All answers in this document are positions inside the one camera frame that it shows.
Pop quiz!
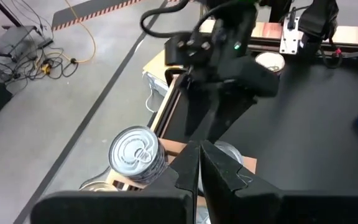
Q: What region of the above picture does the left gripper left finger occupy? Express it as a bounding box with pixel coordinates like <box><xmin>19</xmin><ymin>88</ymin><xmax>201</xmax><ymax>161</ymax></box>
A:
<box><xmin>29</xmin><ymin>139</ymin><xmax>201</xmax><ymax>224</ymax></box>

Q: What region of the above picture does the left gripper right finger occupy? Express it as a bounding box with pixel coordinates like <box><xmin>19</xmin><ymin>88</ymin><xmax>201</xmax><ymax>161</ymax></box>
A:
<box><xmin>200</xmin><ymin>140</ymin><xmax>358</xmax><ymax>224</ymax></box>

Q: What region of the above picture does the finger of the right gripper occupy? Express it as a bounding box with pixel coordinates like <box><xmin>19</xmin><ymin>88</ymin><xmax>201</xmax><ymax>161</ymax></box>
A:
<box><xmin>184</xmin><ymin>91</ymin><xmax>218</xmax><ymax>138</ymax></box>
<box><xmin>208</xmin><ymin>94</ymin><xmax>257</xmax><ymax>143</ymax></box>

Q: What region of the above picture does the blue seafood can silver lid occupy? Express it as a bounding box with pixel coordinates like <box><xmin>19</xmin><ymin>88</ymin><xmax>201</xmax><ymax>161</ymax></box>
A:
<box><xmin>108</xmin><ymin>125</ymin><xmax>168</xmax><ymax>185</ymax></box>

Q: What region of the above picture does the wooden slatted shelf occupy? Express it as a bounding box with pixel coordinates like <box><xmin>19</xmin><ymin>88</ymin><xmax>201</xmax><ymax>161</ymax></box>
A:
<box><xmin>106</xmin><ymin>138</ymin><xmax>258</xmax><ymax>206</ymax></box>

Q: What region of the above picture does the yellow paper stack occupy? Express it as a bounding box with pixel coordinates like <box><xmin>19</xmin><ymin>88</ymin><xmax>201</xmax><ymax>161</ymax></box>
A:
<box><xmin>142</xmin><ymin>49</ymin><xmax>186</xmax><ymax>78</ymax></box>

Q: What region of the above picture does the grey metal cart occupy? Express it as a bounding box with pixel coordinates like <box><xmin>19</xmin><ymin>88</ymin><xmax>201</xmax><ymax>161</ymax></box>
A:
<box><xmin>0</xmin><ymin>0</ymin><xmax>54</xmax><ymax>83</ymax></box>

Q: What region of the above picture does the silver arm base bracket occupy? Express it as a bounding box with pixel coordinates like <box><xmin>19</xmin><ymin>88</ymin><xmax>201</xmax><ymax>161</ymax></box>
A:
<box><xmin>279</xmin><ymin>14</ymin><xmax>303</xmax><ymax>56</ymax></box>

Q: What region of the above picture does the black looped cable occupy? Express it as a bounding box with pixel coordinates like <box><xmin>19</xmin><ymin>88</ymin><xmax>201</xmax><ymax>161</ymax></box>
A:
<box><xmin>6</xmin><ymin>46</ymin><xmax>79</xmax><ymax>80</ymax></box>

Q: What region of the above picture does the yellow cable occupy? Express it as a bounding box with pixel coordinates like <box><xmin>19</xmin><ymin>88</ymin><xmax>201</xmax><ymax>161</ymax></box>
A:
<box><xmin>34</xmin><ymin>0</ymin><xmax>98</xmax><ymax>75</ymax></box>

